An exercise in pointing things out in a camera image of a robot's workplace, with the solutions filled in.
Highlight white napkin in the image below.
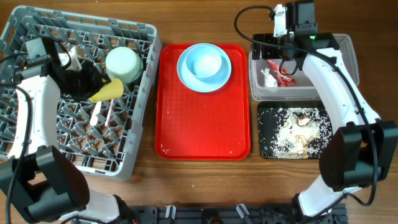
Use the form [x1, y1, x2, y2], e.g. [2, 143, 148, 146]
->
[261, 68, 278, 88]

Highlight yellow plastic cup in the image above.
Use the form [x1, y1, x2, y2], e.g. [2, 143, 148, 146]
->
[89, 78, 124, 103]

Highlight white plastic spoon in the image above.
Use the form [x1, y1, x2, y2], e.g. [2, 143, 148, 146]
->
[90, 101, 102, 126]

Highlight red candy wrapper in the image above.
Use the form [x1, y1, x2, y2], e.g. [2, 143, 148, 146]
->
[267, 60, 296, 87]

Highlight white plastic fork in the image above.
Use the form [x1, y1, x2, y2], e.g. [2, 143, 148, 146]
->
[104, 99, 114, 127]

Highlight green bowl with food scraps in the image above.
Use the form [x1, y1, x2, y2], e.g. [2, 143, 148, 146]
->
[105, 47, 144, 84]

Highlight light green bowl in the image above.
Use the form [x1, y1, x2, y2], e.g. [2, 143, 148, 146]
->
[185, 44, 222, 80]

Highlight light blue plate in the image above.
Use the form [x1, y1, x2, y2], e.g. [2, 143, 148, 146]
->
[177, 43, 232, 93]

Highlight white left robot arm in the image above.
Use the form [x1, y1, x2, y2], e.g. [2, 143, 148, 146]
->
[1, 37, 134, 223]

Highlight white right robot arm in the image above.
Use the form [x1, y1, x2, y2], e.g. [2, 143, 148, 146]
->
[252, 33, 397, 223]

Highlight grey dishwasher rack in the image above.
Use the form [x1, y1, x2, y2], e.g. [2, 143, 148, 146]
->
[1, 6, 162, 181]

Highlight clear plastic bin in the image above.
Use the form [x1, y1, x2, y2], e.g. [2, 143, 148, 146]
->
[248, 34, 359, 101]

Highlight black tray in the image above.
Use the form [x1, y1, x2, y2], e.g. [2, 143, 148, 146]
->
[257, 100, 335, 160]

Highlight spilled rice and food scraps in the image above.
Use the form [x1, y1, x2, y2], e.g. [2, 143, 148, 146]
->
[261, 106, 333, 159]

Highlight red plastic tray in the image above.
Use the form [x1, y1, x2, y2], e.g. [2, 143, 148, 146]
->
[155, 44, 251, 161]

